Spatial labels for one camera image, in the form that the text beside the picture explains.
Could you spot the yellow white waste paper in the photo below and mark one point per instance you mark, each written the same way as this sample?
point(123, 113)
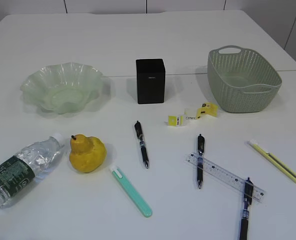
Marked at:
point(192, 114)

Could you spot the yellow pear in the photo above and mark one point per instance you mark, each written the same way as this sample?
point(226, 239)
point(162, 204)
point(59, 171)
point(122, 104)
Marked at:
point(87, 153)

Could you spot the black pen near holder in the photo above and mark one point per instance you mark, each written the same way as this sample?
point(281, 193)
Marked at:
point(140, 137)

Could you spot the black square pen holder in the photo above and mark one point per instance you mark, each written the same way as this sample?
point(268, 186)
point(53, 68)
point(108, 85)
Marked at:
point(150, 81)

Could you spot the black pen under ruler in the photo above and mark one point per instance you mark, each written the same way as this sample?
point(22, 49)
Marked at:
point(200, 149)

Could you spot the teal utility knife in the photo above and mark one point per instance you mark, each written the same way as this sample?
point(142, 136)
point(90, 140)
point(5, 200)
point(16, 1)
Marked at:
point(131, 192)

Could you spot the green glass wavy plate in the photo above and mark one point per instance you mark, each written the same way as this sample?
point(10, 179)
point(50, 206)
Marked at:
point(63, 88)

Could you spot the green plastic woven basket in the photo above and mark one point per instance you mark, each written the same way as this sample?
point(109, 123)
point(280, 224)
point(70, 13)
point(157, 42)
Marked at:
point(241, 79)

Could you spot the clear plastic ruler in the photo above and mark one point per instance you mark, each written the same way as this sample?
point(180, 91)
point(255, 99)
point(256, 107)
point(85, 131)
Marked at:
point(242, 185)

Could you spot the clear plastic water bottle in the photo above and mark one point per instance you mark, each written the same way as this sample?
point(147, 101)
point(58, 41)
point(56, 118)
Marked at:
point(27, 164)

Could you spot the black pen over ruler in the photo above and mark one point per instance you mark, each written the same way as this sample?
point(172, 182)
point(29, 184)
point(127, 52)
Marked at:
point(247, 201)

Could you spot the yellow utility knife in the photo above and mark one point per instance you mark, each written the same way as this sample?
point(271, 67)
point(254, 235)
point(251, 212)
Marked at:
point(274, 160)

